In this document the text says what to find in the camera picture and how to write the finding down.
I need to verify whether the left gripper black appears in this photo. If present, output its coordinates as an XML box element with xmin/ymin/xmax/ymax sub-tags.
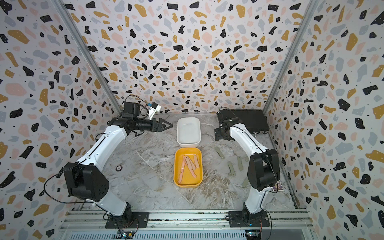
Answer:
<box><xmin>133</xmin><ymin>119</ymin><xmax>173</xmax><ymax>134</ymax></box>

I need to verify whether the white storage box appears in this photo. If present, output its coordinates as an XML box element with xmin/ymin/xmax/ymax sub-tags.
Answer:
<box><xmin>177</xmin><ymin>117</ymin><xmax>202</xmax><ymax>148</ymax></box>

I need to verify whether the pink folding knife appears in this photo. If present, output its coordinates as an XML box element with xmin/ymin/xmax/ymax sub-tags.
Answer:
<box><xmin>184</xmin><ymin>156</ymin><xmax>196</xmax><ymax>170</ymax></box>

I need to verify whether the long pink fruit knife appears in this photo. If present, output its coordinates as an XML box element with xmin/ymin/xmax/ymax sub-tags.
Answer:
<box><xmin>178</xmin><ymin>156</ymin><xmax>186</xmax><ymax>185</ymax></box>

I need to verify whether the pink folding knife angled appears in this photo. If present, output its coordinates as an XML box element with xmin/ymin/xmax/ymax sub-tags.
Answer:
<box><xmin>193</xmin><ymin>154</ymin><xmax>200</xmax><ymax>169</ymax></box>

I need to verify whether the yellow storage box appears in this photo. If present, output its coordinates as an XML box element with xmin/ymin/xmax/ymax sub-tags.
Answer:
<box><xmin>174</xmin><ymin>148</ymin><xmax>203</xmax><ymax>188</ymax></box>

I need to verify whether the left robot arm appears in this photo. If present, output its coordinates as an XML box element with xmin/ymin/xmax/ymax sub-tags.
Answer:
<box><xmin>63</xmin><ymin>102</ymin><xmax>173</xmax><ymax>226</ymax></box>

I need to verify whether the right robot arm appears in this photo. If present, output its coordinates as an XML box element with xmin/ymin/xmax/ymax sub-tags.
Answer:
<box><xmin>215</xmin><ymin>109</ymin><xmax>280</xmax><ymax>226</ymax></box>

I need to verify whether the black carrying case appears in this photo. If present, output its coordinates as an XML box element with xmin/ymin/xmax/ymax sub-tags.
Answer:
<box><xmin>233</xmin><ymin>110</ymin><xmax>270</xmax><ymax>134</ymax></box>

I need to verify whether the colourful card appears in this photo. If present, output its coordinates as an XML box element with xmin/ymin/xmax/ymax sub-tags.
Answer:
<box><xmin>273</xmin><ymin>182</ymin><xmax>284</xmax><ymax>192</ymax></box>

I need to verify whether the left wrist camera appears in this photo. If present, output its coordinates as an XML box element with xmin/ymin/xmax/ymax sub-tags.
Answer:
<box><xmin>148</xmin><ymin>102</ymin><xmax>161</xmax><ymax>120</ymax></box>

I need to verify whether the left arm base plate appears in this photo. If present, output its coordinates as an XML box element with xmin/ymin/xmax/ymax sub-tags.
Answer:
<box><xmin>105</xmin><ymin>212</ymin><xmax>150</xmax><ymax>230</ymax></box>

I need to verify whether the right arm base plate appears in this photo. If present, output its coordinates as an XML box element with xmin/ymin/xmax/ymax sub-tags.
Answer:
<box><xmin>226</xmin><ymin>210</ymin><xmax>270</xmax><ymax>228</ymax></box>

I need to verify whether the circuit board with wires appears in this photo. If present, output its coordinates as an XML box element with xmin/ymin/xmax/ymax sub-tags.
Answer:
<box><xmin>120</xmin><ymin>230</ymin><xmax>134</xmax><ymax>240</ymax></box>

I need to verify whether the aluminium mounting rail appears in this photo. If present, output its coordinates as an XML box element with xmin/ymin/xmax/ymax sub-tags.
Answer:
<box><xmin>58</xmin><ymin>209</ymin><xmax>318</xmax><ymax>240</ymax></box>

